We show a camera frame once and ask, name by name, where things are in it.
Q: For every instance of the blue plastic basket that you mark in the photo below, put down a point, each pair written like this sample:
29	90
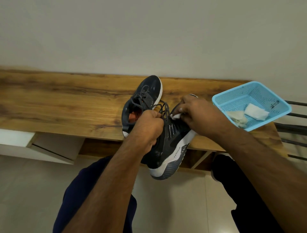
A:
251	93

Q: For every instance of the person's right forearm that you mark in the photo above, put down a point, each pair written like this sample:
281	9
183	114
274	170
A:
271	182

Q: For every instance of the black metal shoe rack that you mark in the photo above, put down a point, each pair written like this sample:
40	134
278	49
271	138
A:
290	128

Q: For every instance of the person's right hand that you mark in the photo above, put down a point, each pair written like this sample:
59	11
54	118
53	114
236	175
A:
208	117

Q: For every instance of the used wipe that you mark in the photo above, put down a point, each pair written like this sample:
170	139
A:
237	117

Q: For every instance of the white drawer unit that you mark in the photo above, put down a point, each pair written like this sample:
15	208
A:
55	146

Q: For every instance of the person's left forearm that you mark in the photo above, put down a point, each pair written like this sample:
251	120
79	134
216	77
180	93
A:
105	192

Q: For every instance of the person's left hand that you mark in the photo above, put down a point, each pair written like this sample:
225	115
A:
147	132

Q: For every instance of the wooden table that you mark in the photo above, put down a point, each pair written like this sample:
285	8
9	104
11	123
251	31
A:
60	100

